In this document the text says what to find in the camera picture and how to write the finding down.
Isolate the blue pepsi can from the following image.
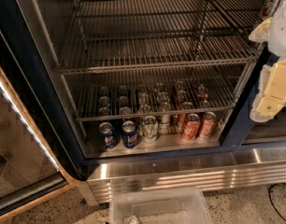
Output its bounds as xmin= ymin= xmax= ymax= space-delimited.
xmin=99 ymin=122 xmax=116 ymax=149
xmin=122 ymin=120 xmax=137 ymax=148

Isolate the red coke can right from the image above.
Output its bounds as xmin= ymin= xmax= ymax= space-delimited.
xmin=199 ymin=112 xmax=217 ymax=138

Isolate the blue pepsi can left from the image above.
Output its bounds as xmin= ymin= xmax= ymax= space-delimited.
xmin=99 ymin=122 xmax=116 ymax=149

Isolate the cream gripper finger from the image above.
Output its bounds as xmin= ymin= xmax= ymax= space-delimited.
xmin=250 ymin=58 xmax=286 ymax=122
xmin=249 ymin=18 xmax=271 ymax=43

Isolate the clear plastic bin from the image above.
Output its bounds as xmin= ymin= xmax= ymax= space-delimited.
xmin=109 ymin=187 xmax=212 ymax=224

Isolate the white green can second row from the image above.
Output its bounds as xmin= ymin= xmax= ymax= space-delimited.
xmin=159 ymin=114 xmax=171 ymax=134

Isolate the black floor cable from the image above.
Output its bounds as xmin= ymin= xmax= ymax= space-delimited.
xmin=267 ymin=182 xmax=286 ymax=224

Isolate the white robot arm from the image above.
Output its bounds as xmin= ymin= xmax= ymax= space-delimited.
xmin=249 ymin=0 xmax=286 ymax=122

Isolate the red coke can second row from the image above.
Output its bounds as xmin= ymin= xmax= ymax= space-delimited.
xmin=177 ymin=113 xmax=187 ymax=132

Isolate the red coke can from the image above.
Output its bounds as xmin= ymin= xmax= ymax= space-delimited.
xmin=181 ymin=113 xmax=201 ymax=140
xmin=199 ymin=112 xmax=217 ymax=138

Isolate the upper wire fridge shelf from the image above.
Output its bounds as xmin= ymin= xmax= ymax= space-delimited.
xmin=57 ymin=0 xmax=265 ymax=75

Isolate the red coke can front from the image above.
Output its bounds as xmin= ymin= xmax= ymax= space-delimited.
xmin=181 ymin=113 xmax=201 ymax=140

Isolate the lower wire fridge shelf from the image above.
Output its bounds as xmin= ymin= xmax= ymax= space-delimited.
xmin=76 ymin=64 xmax=244 ymax=122

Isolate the wire fridge shelf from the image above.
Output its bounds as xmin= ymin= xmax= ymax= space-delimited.
xmin=57 ymin=0 xmax=265 ymax=75
xmin=76 ymin=64 xmax=244 ymax=122

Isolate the blue pepsi can right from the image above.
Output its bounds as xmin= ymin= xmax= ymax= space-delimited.
xmin=122 ymin=120 xmax=137 ymax=148

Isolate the steel fridge base grille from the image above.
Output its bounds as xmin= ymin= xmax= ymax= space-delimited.
xmin=78 ymin=147 xmax=286 ymax=206

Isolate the glass fridge door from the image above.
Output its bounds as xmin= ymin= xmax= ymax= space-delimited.
xmin=0 ymin=65 xmax=79 ymax=224

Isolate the blue fridge centre pillar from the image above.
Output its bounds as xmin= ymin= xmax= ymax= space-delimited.
xmin=220 ymin=47 xmax=272 ymax=147

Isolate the white green soda can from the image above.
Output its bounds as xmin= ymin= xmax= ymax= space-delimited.
xmin=142 ymin=116 xmax=158 ymax=143

